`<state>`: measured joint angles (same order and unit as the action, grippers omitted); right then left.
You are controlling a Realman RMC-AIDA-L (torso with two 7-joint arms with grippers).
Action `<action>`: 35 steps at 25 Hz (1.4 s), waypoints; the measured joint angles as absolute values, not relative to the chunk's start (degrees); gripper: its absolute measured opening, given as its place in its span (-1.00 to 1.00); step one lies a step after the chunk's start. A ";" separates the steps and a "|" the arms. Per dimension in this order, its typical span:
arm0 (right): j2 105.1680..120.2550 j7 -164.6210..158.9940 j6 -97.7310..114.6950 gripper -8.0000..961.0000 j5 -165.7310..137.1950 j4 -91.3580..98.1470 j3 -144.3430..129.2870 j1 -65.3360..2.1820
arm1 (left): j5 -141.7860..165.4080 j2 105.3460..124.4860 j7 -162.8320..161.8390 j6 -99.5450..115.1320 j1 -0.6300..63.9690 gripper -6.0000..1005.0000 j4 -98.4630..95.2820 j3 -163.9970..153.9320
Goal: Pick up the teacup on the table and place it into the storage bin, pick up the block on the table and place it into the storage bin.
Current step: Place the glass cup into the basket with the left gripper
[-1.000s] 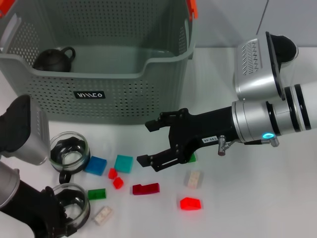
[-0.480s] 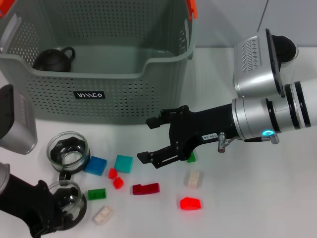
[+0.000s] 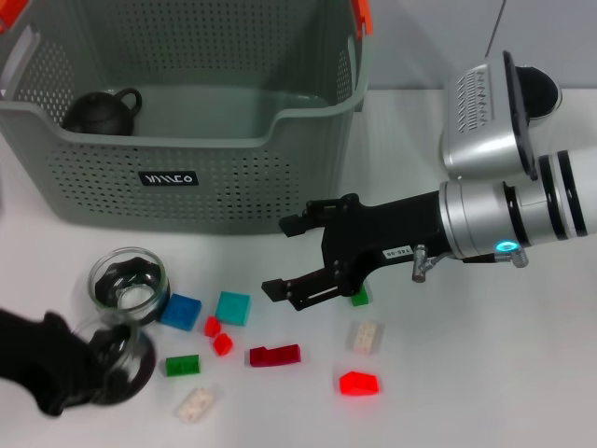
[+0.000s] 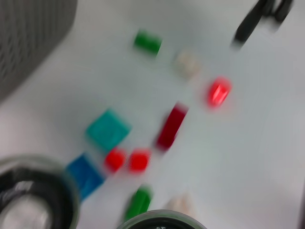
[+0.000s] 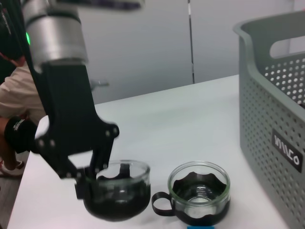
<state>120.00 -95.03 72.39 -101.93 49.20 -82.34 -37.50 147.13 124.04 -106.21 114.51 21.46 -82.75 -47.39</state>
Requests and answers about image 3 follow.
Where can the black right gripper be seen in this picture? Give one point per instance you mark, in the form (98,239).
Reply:
(373,238)

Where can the green building block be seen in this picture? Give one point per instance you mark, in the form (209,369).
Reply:
(183,366)
(360,298)

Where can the blue building block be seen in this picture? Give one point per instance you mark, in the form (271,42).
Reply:
(181,312)

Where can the grey-green perforated storage bin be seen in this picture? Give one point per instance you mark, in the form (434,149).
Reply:
(210,186)

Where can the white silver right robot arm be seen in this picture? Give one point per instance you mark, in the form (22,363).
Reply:
(513,214)

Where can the dark red building block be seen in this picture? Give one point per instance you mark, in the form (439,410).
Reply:
(275,357)

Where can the translucent white building block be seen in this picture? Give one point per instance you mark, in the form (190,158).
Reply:
(197,403)
(365,337)

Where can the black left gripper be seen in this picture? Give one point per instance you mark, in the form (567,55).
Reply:
(42,359)

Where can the small red building block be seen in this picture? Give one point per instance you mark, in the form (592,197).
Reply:
(222,345)
(212,326)

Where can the bright red sloped block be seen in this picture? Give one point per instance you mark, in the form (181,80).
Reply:
(359,383)

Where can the black clay teapot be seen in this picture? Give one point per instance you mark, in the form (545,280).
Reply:
(98,116)

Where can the teal building block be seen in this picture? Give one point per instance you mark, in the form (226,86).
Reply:
(233,309)

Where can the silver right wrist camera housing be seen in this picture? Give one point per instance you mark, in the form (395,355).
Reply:
(485,130)

